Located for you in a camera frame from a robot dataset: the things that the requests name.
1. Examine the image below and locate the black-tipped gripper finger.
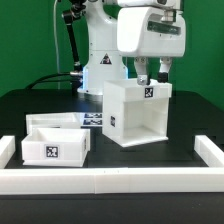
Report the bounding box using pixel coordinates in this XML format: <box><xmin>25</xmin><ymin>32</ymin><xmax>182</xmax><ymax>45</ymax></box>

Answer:
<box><xmin>157</xmin><ymin>57</ymin><xmax>172</xmax><ymax>83</ymax></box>

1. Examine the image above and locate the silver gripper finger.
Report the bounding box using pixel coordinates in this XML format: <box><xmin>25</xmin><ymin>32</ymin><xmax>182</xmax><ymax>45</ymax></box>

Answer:
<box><xmin>134</xmin><ymin>57</ymin><xmax>148</xmax><ymax>86</ymax></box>

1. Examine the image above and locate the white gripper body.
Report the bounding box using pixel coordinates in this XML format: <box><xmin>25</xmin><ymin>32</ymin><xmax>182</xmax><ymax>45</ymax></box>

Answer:
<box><xmin>117</xmin><ymin>7</ymin><xmax>186</xmax><ymax>58</ymax></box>

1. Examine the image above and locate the white drawer cabinet box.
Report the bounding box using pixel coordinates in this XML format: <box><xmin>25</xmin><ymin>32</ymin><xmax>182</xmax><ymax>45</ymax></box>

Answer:
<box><xmin>102</xmin><ymin>79</ymin><xmax>172</xmax><ymax>147</ymax></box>

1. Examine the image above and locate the white front drawer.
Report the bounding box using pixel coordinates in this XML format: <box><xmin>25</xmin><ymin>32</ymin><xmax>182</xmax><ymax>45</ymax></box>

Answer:
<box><xmin>21</xmin><ymin>128</ymin><xmax>90</xmax><ymax>167</ymax></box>

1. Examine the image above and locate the white drawer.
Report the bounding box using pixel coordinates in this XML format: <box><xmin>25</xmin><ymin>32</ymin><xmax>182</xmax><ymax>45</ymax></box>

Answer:
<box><xmin>26</xmin><ymin>112</ymin><xmax>81</xmax><ymax>134</ymax></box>
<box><xmin>21</xmin><ymin>128</ymin><xmax>90</xmax><ymax>167</ymax></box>

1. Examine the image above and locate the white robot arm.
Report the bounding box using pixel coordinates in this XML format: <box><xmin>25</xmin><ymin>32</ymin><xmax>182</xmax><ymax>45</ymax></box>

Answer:
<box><xmin>78</xmin><ymin>0</ymin><xmax>186</xmax><ymax>100</ymax></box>

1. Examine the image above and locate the white rear drawer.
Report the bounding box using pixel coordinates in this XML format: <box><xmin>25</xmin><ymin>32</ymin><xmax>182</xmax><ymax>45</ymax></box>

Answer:
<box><xmin>26</xmin><ymin>112</ymin><xmax>81</xmax><ymax>134</ymax></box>

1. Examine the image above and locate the white sheet with markers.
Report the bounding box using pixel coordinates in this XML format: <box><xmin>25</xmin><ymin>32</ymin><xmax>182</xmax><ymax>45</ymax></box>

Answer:
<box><xmin>77</xmin><ymin>112</ymin><xmax>102</xmax><ymax>127</ymax></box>

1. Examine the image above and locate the black cable bundle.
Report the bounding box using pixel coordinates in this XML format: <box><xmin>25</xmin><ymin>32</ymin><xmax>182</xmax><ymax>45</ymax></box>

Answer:
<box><xmin>25</xmin><ymin>71</ymin><xmax>84</xmax><ymax>90</ymax></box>

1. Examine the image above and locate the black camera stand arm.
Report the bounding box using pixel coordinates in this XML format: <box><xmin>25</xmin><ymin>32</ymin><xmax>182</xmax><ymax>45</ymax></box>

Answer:
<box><xmin>62</xmin><ymin>0</ymin><xmax>86</xmax><ymax>72</ymax></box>

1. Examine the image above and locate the white thin cable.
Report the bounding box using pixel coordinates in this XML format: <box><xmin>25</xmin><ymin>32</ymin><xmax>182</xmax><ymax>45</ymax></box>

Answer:
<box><xmin>52</xmin><ymin>0</ymin><xmax>62</xmax><ymax>90</ymax></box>

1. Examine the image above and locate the white fence frame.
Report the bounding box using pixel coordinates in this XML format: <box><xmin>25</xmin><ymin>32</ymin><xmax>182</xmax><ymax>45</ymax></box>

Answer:
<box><xmin>0</xmin><ymin>135</ymin><xmax>224</xmax><ymax>195</ymax></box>

